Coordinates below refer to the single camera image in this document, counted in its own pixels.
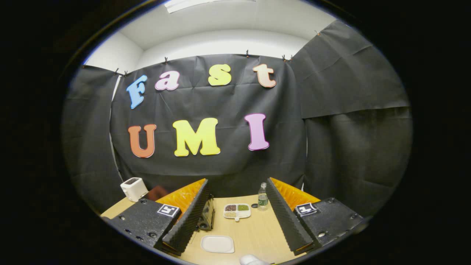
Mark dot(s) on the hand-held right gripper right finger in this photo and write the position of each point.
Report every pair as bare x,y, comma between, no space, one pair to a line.
285,217

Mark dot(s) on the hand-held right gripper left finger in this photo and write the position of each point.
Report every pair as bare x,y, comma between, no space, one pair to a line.
189,219

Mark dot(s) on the black electric oven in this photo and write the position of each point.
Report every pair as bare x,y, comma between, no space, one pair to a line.
207,217

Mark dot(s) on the clear water bottle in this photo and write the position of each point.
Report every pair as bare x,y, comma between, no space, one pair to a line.
262,200

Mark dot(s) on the white rectangular plate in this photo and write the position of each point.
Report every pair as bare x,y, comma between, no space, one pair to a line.
218,244

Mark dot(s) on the white divided snack dish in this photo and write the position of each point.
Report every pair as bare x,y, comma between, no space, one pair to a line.
237,212

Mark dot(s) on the white toaster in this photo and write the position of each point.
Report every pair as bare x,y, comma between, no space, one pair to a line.
133,188

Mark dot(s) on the ceiling light panel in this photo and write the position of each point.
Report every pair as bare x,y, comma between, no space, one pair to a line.
206,3

